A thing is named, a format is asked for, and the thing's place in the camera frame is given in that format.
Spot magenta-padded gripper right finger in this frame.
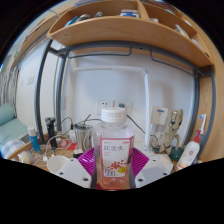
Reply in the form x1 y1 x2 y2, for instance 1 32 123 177
129 147 172 189

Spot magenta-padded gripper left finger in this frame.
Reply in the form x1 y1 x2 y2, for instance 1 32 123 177
55 147 100 190

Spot clear bottle with pink drink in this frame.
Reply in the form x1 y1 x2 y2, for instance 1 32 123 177
92 107 136 190

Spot red printed packet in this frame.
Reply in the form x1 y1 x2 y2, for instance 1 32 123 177
58 138 78 151

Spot dark green jar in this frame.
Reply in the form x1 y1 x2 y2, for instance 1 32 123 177
168 146 184 163

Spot stainless steel cup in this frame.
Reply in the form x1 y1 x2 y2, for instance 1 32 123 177
73 122 94 151

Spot white pump lotion bottle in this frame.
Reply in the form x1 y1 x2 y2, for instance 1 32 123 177
176 129 203 170

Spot tree-creature figurine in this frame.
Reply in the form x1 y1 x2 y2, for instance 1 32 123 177
151 109 184 155

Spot black electric shaver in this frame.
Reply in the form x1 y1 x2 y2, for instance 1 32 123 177
44 116 58 149

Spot blue tube with white cap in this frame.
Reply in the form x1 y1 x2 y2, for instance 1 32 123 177
27 126 42 154

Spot white desk lamp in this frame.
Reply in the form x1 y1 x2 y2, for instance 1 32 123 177
71 64 153 151

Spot white spray bottle, blue nozzle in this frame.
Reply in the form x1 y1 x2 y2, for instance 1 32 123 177
198 113 208 136

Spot bed with teal bedding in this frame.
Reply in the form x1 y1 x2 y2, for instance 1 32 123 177
0 103 29 158

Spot wooden shelf unit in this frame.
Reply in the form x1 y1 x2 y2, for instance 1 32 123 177
46 0 214 69

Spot white charging cables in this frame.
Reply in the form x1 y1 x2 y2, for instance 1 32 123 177
31 133 76 164

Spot white wall box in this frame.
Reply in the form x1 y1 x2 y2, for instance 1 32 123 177
151 105 169 126

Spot white wall socket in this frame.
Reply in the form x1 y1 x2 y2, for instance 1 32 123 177
96 99 114 116

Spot black plug with cable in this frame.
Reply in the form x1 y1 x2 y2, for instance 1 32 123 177
118 102 146 134

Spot grey metal desk frame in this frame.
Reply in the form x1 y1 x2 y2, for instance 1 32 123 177
34 38 216 158

